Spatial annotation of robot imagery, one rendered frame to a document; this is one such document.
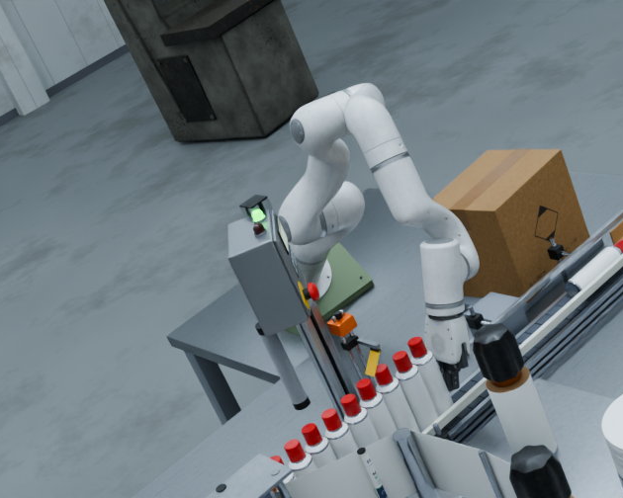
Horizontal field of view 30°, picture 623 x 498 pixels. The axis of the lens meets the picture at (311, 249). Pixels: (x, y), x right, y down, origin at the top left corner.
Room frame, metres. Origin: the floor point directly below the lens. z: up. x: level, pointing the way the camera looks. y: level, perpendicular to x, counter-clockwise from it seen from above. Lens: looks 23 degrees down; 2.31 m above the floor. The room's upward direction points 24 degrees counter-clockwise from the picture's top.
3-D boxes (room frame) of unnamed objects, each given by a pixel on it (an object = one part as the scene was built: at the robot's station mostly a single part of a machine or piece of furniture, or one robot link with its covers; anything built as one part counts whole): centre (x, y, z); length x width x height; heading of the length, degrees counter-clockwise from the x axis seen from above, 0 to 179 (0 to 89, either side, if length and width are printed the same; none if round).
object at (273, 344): (2.13, 0.15, 1.18); 0.04 x 0.04 x 0.21
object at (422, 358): (2.17, -0.12, 0.98); 0.05 x 0.05 x 0.20
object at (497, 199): (2.70, -0.49, 0.99); 0.30 x 0.24 x 0.27; 126
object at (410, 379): (2.14, -0.08, 0.98); 0.05 x 0.05 x 0.20
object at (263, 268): (2.14, 0.10, 1.38); 0.17 x 0.10 x 0.19; 174
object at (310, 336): (2.23, 0.07, 1.16); 0.04 x 0.04 x 0.67; 29
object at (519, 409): (1.92, -0.24, 1.03); 0.09 x 0.09 x 0.30
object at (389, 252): (3.11, -0.09, 0.81); 0.90 x 0.90 x 0.04; 29
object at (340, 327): (2.16, -0.01, 1.04); 0.10 x 0.04 x 0.33; 29
